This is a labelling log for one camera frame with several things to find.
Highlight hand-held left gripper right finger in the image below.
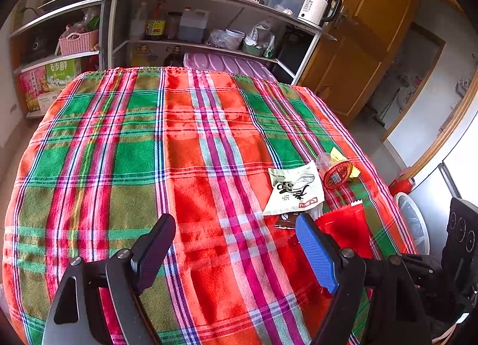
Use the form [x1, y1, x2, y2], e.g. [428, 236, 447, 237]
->
[295, 212, 434, 345]

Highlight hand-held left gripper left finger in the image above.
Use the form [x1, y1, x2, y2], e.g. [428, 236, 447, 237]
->
[42, 214, 177, 345]

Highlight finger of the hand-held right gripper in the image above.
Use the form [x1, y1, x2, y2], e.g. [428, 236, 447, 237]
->
[400, 253, 445, 276]

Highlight red plastic packet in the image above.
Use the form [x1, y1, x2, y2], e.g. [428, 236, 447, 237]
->
[315, 199, 374, 260]

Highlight dark brown sachet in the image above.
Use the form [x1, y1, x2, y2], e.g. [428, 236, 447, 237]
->
[274, 214, 299, 230]

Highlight white round waste bin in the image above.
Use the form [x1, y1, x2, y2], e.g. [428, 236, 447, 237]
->
[394, 192, 432, 256]

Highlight white printed food packet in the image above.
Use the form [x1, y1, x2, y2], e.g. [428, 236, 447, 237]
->
[262, 160, 325, 217]

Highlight red-labelled plastic cup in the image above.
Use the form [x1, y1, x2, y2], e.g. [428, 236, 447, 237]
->
[322, 158, 353, 191]

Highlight small yellow wrapper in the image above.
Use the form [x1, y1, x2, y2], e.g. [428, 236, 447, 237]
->
[329, 147, 361, 178]

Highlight white trash bin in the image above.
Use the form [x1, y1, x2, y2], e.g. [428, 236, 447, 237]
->
[399, 196, 430, 254]

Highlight silver refrigerator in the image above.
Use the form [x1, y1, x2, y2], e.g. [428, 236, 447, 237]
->
[407, 114, 478, 256]

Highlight red plastic stool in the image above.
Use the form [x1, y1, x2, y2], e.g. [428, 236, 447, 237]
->
[388, 175, 417, 198]

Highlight red green plaid blanket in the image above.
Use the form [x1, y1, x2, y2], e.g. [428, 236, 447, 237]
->
[2, 67, 419, 345]

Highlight dark round bottle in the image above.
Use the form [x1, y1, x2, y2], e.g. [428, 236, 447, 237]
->
[163, 45, 184, 67]

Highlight yellow cooking oil bottle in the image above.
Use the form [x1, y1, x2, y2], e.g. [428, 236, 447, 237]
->
[131, 44, 159, 67]

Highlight green white carton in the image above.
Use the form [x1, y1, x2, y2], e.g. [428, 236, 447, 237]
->
[37, 58, 82, 103]

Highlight lilac lidded storage box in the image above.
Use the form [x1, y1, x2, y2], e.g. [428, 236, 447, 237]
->
[183, 52, 277, 82]

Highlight pink printed carton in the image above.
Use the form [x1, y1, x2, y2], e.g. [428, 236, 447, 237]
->
[19, 67, 49, 112]

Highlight green bowl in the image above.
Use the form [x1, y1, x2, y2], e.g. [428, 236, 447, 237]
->
[242, 42, 266, 57]

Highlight wooden door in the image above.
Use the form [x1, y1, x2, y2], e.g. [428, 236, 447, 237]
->
[299, 0, 422, 125]

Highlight clear crumpled plastic bag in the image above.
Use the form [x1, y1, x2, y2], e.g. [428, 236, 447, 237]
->
[205, 29, 232, 49]

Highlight plastic bag of groceries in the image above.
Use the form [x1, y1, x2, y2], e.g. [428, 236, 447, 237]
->
[243, 21, 277, 58]

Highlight pink woven basket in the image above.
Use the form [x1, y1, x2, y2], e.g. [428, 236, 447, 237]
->
[59, 30, 101, 56]

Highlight white lidded tub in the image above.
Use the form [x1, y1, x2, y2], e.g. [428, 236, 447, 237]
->
[224, 29, 245, 49]

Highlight dark glass jar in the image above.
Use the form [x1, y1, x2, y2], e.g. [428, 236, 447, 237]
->
[166, 12, 182, 40]

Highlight yellow label sauce bottle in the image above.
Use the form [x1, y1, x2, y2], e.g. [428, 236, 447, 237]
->
[145, 0, 167, 40]

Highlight clear white plastic bottle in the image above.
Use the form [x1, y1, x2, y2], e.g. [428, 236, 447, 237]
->
[129, 2, 147, 40]

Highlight plastic jug with dark liquid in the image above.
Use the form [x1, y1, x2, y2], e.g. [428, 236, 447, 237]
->
[178, 8, 210, 43]

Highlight black rice cooker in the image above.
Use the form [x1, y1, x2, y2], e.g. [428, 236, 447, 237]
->
[20, 30, 60, 64]

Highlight white electric kettle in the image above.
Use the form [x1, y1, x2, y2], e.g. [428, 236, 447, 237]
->
[298, 0, 342, 28]

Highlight long white metal shelf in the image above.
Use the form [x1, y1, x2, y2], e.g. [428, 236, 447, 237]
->
[95, 0, 337, 86]

